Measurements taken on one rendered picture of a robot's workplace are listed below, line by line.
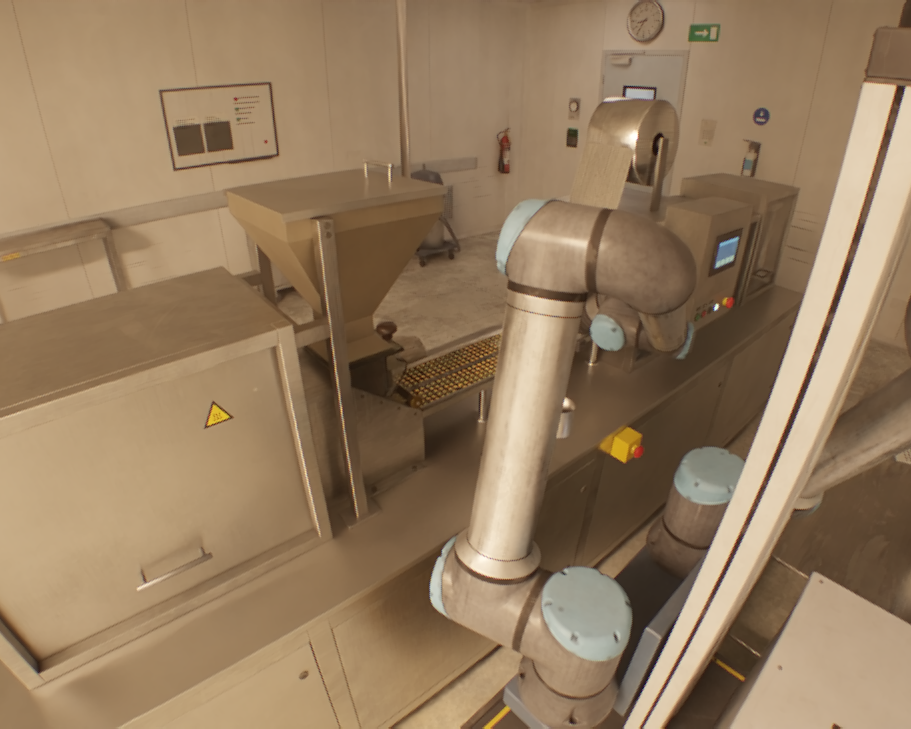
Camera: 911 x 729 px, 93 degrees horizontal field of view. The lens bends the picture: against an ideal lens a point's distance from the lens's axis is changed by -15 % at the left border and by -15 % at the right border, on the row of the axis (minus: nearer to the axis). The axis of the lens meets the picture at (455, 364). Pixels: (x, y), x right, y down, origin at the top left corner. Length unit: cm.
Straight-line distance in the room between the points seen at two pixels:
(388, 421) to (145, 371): 61
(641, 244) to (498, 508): 44
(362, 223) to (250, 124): 399
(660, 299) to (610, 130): 113
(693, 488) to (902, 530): 81
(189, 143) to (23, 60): 128
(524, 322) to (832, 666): 86
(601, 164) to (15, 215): 413
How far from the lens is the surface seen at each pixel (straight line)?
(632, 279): 67
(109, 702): 116
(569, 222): 68
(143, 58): 475
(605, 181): 174
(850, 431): 106
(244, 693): 120
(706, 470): 118
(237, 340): 89
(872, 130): 55
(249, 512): 111
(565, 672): 92
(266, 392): 98
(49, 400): 88
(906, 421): 99
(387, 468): 133
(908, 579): 167
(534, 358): 71
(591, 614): 87
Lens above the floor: 171
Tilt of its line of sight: 30 degrees down
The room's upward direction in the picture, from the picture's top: straight up
